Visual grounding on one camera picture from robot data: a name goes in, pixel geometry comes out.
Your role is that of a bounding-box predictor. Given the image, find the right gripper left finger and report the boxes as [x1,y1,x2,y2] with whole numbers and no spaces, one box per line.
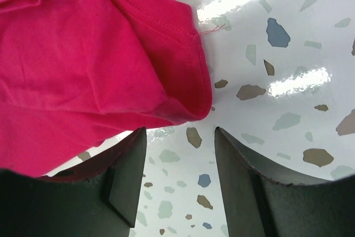
[1,127,146,236]

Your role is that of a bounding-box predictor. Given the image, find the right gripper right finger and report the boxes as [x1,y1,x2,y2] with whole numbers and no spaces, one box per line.
[214,127,354,236]

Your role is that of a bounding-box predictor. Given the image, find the pink t shirt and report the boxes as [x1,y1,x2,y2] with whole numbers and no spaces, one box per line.
[1,0,212,177]

